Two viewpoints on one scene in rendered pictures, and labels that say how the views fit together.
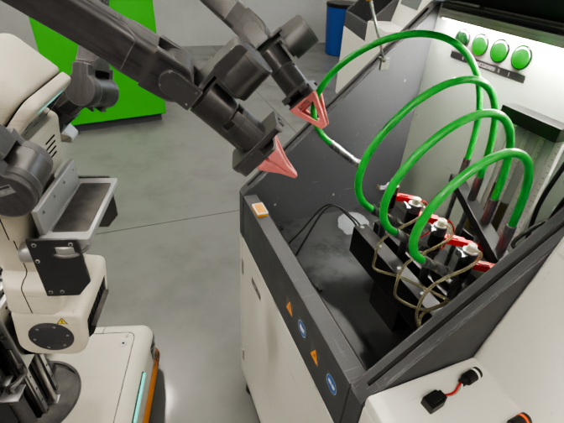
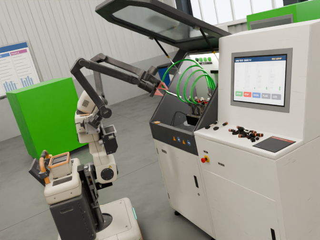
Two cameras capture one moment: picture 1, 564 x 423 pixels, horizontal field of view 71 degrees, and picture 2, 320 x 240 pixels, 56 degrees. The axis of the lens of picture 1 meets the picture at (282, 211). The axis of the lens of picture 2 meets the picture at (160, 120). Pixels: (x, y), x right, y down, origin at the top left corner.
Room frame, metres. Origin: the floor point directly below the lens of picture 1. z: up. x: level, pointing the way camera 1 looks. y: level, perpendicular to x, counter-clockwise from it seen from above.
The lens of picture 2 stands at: (-1.63, 0.15, 1.68)
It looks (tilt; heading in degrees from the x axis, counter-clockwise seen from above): 16 degrees down; 357
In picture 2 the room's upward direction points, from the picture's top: 14 degrees counter-clockwise
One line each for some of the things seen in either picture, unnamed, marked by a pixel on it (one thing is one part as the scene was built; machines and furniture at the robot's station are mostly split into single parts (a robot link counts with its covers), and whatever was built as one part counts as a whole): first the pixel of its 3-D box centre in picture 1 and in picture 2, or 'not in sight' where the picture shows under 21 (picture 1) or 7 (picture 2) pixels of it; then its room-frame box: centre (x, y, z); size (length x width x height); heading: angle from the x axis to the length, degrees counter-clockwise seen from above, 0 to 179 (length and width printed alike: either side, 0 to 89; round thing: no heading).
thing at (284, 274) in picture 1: (289, 288); (173, 136); (0.68, -0.03, 0.87); 0.62 x 0.04 x 0.16; 24
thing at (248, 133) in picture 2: not in sight; (245, 132); (0.04, -0.41, 1.01); 0.23 x 0.11 x 0.06; 24
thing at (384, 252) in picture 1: (404, 289); (204, 124); (0.67, -0.30, 0.91); 0.34 x 0.10 x 0.15; 24
